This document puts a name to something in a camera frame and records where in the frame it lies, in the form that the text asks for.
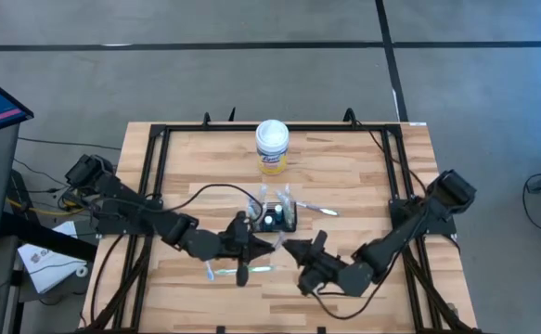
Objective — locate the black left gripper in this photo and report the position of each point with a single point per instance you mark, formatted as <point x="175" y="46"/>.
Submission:
<point x="237" y="243"/>

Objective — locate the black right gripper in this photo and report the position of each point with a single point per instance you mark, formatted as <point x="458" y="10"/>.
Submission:
<point x="323" y="269"/>

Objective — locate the green white bagged toothbrush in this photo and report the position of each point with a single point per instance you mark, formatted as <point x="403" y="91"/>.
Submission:
<point x="261" y="269"/>

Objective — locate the blue mouthwash bottle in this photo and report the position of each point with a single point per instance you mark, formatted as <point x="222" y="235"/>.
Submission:
<point x="278" y="209"/>
<point x="268" y="220"/>

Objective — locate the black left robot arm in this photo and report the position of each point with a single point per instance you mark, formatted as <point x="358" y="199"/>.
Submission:
<point x="131" y="204"/>

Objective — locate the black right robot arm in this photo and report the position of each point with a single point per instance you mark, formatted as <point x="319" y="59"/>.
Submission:
<point x="390" y="241"/>

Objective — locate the yellow disinfecting wipes canister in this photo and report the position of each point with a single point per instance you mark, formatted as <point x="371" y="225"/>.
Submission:
<point x="272" y="139"/>

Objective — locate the white label sticker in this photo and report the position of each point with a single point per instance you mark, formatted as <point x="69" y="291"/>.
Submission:
<point x="417" y="123"/>

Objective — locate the white tape roll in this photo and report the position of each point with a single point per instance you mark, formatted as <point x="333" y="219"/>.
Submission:
<point x="77" y="271"/>

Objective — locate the black desk leg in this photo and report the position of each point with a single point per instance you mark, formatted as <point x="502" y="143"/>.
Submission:
<point x="42" y="236"/>

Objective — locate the black aluminium table frame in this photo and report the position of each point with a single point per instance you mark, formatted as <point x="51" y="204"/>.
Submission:
<point x="205" y="127"/>

